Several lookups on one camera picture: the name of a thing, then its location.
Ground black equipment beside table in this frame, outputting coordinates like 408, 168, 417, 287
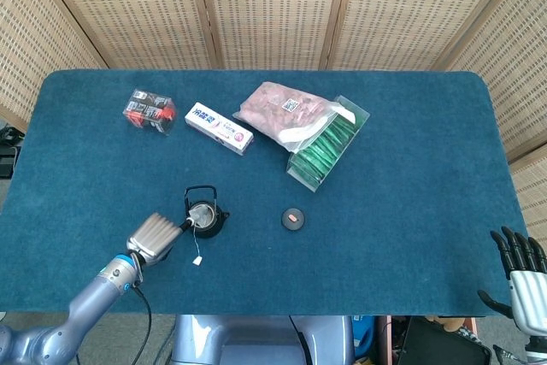
0, 125, 22, 180

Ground white toothpaste box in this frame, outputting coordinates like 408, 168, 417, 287
184, 102, 255, 156

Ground clear box red black items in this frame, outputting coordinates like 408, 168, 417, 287
122, 89, 176, 137

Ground plastic bag of pink food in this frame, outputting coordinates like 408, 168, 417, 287
232, 80, 358, 155

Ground blue-grey robot torso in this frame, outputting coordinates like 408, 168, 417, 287
170, 315, 356, 365

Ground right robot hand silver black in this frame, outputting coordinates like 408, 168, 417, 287
477, 226, 547, 337

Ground pyramid tea bag with string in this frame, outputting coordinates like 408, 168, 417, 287
189, 205, 215, 267

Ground blue table cloth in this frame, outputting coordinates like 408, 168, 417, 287
0, 68, 529, 318

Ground clear box green tea sachets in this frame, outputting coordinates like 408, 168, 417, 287
285, 94, 371, 192

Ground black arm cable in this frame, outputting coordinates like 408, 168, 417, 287
131, 284, 153, 365

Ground black teapot lid orange knob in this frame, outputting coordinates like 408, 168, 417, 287
280, 207, 307, 232

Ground black case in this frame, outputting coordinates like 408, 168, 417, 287
399, 316, 492, 365

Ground black teapot with handle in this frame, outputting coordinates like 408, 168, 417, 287
183, 185, 231, 240

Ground woven wicker folding screen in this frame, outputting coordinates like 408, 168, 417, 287
0, 0, 547, 233

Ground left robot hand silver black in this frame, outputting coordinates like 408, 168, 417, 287
126, 212, 197, 268

